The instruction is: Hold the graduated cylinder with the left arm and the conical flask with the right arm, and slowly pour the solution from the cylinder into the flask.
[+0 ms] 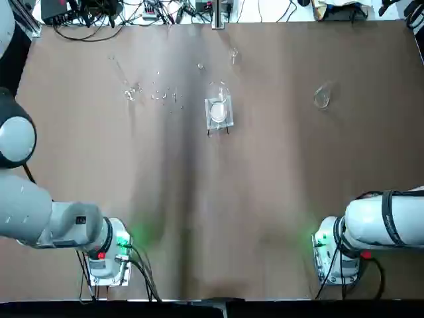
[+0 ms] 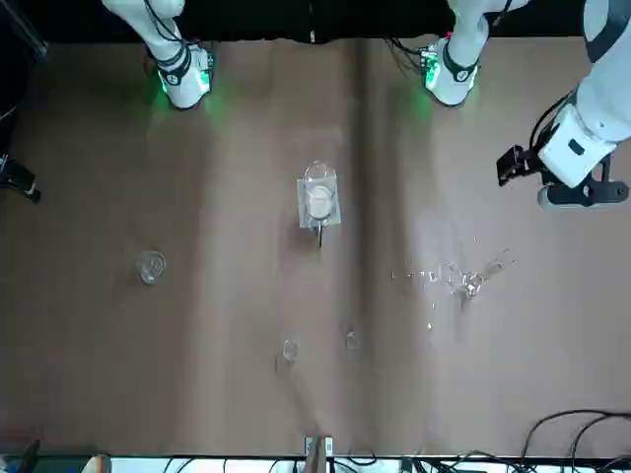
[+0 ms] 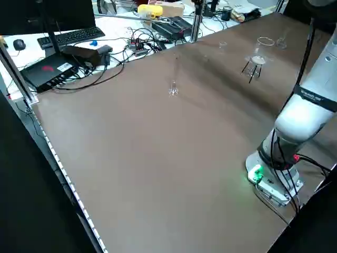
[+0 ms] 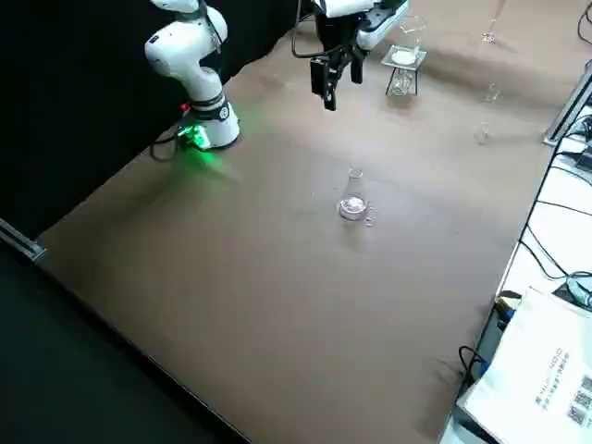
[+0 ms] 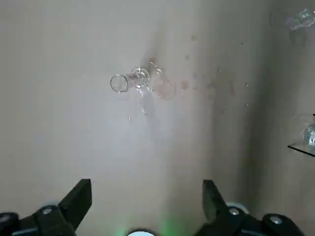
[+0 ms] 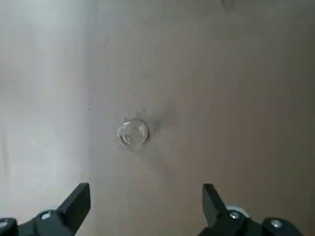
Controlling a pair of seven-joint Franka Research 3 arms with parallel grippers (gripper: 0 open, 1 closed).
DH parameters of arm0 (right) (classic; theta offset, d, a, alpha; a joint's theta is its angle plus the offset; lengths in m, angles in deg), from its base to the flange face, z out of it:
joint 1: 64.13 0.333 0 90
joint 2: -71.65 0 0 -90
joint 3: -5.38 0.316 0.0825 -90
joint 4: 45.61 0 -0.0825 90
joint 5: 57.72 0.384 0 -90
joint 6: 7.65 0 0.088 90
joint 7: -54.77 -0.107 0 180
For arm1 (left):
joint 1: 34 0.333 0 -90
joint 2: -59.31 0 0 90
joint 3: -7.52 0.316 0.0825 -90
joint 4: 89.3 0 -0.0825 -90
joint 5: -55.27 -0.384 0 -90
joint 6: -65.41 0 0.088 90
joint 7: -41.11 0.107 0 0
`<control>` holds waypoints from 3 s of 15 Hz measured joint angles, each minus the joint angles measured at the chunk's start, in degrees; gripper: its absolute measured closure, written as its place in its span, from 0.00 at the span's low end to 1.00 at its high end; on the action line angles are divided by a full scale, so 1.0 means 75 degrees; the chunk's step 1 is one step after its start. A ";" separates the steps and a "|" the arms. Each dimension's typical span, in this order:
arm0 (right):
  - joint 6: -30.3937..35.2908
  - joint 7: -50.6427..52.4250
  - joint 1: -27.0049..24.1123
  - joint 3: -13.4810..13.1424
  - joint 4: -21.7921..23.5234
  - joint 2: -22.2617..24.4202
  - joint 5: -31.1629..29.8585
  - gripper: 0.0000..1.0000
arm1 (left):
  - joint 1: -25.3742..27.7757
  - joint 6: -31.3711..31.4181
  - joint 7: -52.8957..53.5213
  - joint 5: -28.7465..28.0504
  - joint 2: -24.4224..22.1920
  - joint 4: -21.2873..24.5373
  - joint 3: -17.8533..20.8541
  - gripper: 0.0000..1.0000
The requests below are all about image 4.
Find aluminium frame post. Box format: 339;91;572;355
543;59;592;147
0;216;48;263

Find clear glass alcohol lamp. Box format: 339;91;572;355
390;73;413;96

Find large clear glass beaker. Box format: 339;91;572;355
398;14;427;53

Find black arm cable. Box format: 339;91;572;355
290;0;325;60

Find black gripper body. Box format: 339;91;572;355
314;13;361;56

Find white printed bag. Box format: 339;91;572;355
455;284;592;444

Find glass graduated cylinder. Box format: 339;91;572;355
480;0;500;45

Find black base power cable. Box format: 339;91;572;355
150;125;186;163

